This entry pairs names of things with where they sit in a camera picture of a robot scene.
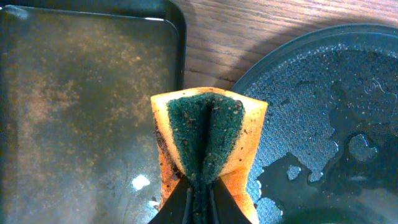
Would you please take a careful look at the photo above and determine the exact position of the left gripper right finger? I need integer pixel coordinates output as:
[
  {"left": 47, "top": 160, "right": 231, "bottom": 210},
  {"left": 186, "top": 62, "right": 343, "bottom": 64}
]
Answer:
[{"left": 208, "top": 178, "right": 251, "bottom": 224}]

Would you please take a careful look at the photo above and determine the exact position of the black rectangular tray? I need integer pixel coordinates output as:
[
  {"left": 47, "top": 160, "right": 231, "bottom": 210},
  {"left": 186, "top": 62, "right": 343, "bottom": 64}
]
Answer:
[{"left": 1, "top": 1, "right": 186, "bottom": 224}]

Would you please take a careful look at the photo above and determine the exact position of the black round tray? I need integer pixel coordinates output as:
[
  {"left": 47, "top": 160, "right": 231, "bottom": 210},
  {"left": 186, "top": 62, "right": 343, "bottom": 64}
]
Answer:
[{"left": 233, "top": 24, "right": 397, "bottom": 223}]

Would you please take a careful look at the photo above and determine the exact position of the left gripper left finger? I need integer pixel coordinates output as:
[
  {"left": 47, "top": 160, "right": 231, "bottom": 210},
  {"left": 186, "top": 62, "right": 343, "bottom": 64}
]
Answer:
[{"left": 149, "top": 176, "right": 190, "bottom": 224}]

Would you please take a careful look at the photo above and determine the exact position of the green and yellow sponge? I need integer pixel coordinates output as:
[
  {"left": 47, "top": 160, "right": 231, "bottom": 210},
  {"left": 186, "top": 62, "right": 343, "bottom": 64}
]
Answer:
[{"left": 150, "top": 87, "right": 268, "bottom": 223}]

